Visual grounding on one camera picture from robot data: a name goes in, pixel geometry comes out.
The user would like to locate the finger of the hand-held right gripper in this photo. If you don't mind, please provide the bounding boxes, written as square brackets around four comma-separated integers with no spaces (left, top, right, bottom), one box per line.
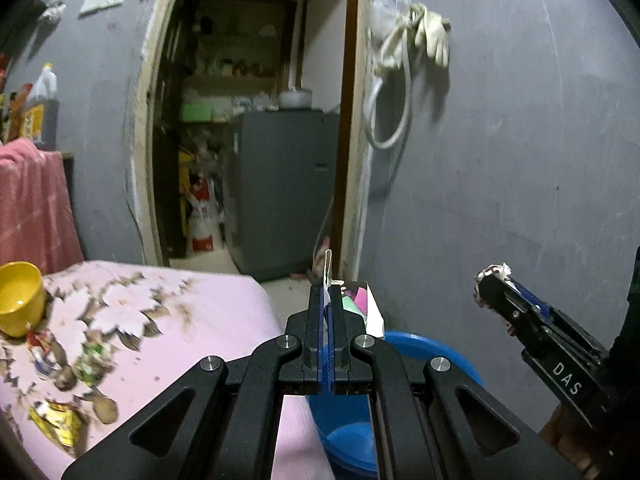
[473,274,551,349]
[509,279,557,318]

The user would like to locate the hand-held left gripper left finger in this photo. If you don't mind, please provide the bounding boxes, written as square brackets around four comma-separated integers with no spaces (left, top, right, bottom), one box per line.
[60,285,329,480]

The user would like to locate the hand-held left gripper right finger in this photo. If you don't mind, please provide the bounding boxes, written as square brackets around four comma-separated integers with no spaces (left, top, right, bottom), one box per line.
[328,286,586,480]

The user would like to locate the white red paper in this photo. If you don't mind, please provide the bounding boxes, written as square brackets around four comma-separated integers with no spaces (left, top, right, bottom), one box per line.
[472,262,515,311]

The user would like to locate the colourful snack wrapper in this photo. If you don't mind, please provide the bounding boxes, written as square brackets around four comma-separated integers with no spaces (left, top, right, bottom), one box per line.
[322,249,387,341]

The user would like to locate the blue plastic basin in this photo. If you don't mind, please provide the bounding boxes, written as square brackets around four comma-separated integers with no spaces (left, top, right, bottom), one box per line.
[307,330,483,479]

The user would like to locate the pink floral tablecloth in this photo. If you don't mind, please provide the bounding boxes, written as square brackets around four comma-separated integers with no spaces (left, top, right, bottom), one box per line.
[0,259,336,480]

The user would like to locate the red white sack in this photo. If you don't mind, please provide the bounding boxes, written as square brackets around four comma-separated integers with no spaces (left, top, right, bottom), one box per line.
[187,172,226,253]

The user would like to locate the yellow sack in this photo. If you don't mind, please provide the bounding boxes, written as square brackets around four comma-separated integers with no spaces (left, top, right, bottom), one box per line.
[178,149,194,196]

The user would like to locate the white pot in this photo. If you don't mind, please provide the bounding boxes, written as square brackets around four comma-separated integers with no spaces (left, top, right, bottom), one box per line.
[277,87,314,110]

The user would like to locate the green snack wrapper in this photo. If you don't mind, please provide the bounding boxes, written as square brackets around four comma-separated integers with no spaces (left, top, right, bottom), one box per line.
[75,342,117,387]

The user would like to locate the green plastic container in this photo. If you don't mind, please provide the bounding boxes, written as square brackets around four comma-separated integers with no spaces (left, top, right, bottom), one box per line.
[181,101,214,123]

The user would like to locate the red white wrapper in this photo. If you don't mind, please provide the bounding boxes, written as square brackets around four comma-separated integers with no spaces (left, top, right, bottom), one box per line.
[27,330,59,377]

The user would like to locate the white rubber glove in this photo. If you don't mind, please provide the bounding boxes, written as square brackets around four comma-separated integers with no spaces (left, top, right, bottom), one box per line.
[412,4,452,67]

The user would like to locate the yellow snack wrapper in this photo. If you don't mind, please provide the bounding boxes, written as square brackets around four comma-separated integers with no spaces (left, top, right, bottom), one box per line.
[29,400,86,454]

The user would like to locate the dark wooden shelf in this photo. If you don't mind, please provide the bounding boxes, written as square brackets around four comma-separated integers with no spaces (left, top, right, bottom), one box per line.
[152,0,297,261]

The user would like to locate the yellow plastic bowl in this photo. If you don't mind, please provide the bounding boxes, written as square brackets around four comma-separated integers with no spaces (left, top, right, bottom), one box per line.
[0,261,47,338]

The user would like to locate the pink towel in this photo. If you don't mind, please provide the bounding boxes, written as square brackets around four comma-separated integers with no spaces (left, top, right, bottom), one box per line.
[0,139,85,276]

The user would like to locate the clear plastic bag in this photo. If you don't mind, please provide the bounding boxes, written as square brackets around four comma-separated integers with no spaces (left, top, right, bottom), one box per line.
[370,0,407,37]

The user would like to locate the large jug yellow label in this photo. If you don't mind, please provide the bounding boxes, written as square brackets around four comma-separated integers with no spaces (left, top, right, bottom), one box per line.
[22,62,60,150]

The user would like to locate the orange bottle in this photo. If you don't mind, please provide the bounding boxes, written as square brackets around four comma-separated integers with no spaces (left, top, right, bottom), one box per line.
[9,86,27,141]

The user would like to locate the white hanging packets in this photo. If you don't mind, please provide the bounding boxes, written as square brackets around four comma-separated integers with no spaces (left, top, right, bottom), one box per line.
[37,0,69,22]

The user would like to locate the cream door frame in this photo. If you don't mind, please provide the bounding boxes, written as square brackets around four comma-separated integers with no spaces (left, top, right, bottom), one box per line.
[125,0,382,286]

